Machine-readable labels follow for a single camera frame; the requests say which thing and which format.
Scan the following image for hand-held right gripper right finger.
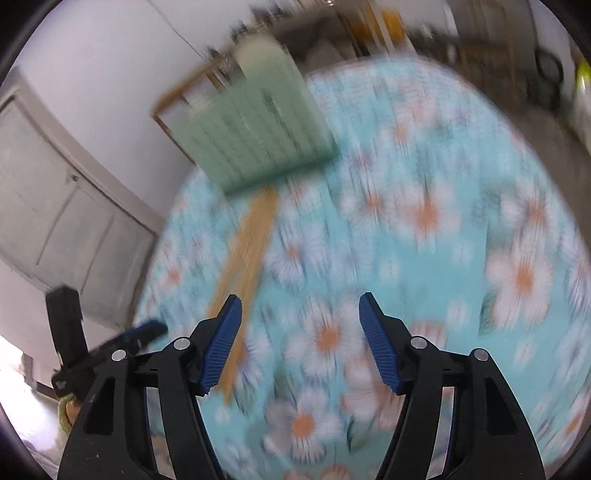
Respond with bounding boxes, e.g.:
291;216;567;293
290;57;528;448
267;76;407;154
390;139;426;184
359;292;546;480

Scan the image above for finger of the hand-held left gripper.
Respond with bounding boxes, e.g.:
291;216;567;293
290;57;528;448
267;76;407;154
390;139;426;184
92;320;169;361

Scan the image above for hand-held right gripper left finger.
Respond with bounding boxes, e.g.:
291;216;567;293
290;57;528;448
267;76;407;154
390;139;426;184
58;294;244;480

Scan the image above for row of wooden chopsticks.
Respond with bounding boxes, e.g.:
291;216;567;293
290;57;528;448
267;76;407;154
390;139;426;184
208;188;280;407

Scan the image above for green star-holed utensil holder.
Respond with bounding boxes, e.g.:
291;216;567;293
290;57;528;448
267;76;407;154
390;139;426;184
154;36;338;197

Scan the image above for person's left forearm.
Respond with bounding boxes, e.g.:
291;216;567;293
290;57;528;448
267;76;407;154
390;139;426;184
56;392;88;437

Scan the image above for floral turquoise blanket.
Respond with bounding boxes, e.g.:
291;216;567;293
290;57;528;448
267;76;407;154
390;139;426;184
131;53;591;480

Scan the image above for grey panelled door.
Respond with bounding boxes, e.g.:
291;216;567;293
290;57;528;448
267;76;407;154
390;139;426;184
0;69;160;326

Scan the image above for wooden chair with black seat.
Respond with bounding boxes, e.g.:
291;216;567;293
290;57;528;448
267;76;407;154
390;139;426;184
152;60;236;167
457;28;520;97

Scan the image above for white and green sack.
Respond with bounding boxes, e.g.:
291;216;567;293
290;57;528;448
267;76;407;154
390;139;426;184
570;51;591;144

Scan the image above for yellow plastic bag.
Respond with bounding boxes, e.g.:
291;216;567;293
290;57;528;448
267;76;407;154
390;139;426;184
351;9;402;51

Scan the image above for black round appliance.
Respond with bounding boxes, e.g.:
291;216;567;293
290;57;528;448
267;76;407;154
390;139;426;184
533;46;566;112

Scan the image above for wooden desk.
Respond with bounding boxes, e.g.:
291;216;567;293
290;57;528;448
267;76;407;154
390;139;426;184
231;0;444;56

